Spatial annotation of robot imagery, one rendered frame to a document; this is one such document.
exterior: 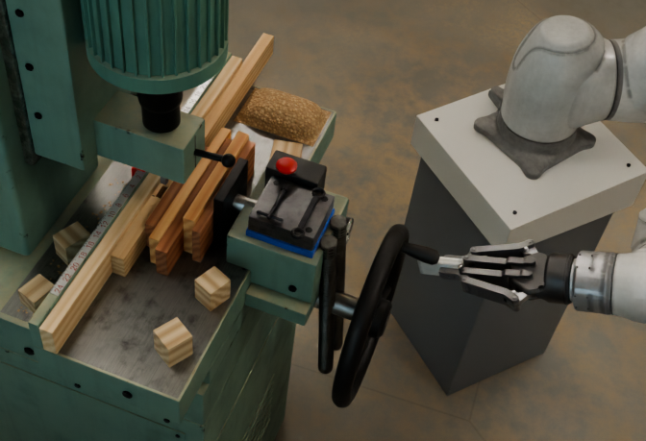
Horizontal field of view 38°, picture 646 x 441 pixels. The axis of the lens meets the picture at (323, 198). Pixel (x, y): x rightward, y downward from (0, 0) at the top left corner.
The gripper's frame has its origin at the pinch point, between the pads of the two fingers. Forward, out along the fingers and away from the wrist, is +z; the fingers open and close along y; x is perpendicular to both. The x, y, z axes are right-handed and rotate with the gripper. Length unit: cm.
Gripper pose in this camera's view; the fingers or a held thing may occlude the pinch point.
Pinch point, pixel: (441, 266)
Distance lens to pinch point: 146.5
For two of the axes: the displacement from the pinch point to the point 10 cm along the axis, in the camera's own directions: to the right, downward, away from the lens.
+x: 2.3, 7.3, 6.4
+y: -3.4, 6.8, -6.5
